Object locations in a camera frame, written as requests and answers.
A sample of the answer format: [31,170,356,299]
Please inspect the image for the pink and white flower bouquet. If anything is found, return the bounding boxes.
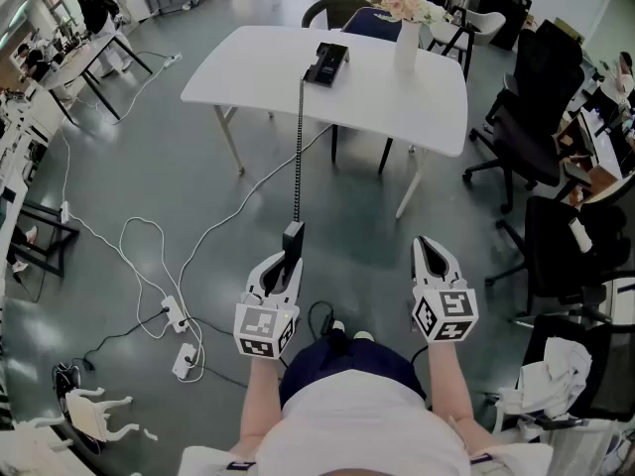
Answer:
[374,0,447,25]

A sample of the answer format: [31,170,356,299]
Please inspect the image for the dark round-back chair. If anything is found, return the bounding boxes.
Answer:
[301,0,373,32]

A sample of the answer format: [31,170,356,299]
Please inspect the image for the black telephone handset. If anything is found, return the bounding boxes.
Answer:
[281,219,306,268]

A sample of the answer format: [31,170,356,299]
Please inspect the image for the white vase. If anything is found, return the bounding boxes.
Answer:
[393,17,423,72]

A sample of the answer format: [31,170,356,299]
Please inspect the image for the white ornate stool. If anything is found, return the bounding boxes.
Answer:
[63,387,135,443]

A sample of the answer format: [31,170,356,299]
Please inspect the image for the white cable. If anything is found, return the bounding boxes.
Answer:
[176,122,334,384]
[73,57,175,126]
[59,126,173,339]

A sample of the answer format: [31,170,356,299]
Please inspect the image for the black cable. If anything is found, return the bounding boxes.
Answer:
[307,299,338,339]
[82,310,168,366]

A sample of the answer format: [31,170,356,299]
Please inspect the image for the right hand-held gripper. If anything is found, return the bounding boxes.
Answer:
[410,236,480,345]

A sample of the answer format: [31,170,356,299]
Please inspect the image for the black mesh chair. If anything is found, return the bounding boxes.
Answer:
[495,314,635,445]

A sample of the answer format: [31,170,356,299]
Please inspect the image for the black office chair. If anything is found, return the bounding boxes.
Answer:
[485,195,635,324]
[461,20,594,215]

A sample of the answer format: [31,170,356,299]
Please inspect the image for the black metal frame bench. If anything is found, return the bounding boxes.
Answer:
[9,198,80,280]

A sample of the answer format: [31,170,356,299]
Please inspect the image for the black cabinet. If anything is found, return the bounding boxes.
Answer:
[473,0,533,52]

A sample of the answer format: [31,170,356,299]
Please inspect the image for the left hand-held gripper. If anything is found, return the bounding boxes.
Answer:
[232,251,305,361]

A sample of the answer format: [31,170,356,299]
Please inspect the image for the person's right forearm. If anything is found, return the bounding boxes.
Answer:
[427,339,497,448]

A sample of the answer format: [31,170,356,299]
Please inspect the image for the white table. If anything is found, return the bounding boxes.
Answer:
[180,25,470,220]

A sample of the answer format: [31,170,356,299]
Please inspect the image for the person's navy shorts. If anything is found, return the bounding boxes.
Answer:
[278,332,428,411]

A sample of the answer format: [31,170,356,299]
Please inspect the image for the person's left forearm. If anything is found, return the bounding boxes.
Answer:
[239,354,287,453]

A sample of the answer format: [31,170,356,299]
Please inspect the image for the white armchair with black legs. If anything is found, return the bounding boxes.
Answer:
[427,7,507,81]

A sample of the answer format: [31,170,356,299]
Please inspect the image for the white crumpled cloth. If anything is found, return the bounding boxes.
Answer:
[498,335,594,416]

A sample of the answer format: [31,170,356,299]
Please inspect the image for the person's white shirt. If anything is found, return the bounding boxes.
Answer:
[178,369,555,476]

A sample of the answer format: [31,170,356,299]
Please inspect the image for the wooden desk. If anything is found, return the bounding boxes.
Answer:
[555,111,635,202]

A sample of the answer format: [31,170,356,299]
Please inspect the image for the grey table with black legs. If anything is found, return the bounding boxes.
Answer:
[37,32,154,123]

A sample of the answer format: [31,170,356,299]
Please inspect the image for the blue chair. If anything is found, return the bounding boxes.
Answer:
[340,6,404,44]

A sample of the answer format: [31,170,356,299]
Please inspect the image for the black coiled phone cord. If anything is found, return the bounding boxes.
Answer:
[293,75,307,223]

